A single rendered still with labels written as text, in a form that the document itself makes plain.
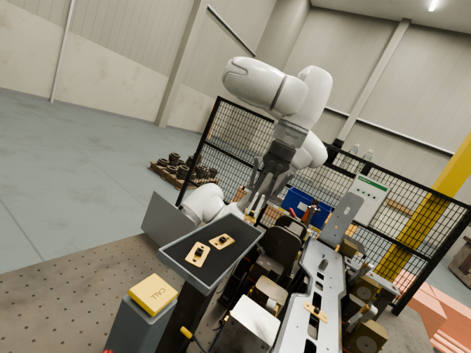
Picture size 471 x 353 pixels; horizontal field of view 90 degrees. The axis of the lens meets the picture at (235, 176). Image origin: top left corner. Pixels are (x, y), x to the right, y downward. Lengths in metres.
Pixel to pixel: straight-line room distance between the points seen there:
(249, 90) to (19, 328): 0.93
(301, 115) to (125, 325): 0.58
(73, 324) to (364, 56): 11.67
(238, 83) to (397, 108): 10.64
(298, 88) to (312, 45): 11.72
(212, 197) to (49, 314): 0.79
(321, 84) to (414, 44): 11.29
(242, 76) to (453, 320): 3.82
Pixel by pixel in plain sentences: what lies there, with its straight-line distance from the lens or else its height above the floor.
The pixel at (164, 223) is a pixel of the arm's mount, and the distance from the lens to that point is 1.29.
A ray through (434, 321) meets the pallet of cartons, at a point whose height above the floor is 0.37.
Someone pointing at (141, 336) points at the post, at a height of 1.11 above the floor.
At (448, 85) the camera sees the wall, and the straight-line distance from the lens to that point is 11.56.
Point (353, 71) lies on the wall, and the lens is 11.61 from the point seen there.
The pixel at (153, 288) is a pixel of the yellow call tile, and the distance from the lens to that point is 0.47.
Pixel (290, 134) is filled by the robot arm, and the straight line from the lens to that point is 0.65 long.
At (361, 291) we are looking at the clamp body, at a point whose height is 0.99.
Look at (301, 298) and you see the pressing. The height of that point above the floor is 1.00.
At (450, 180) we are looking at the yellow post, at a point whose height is 1.64.
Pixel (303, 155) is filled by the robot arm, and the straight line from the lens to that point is 1.19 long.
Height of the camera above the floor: 1.49
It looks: 14 degrees down
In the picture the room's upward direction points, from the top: 24 degrees clockwise
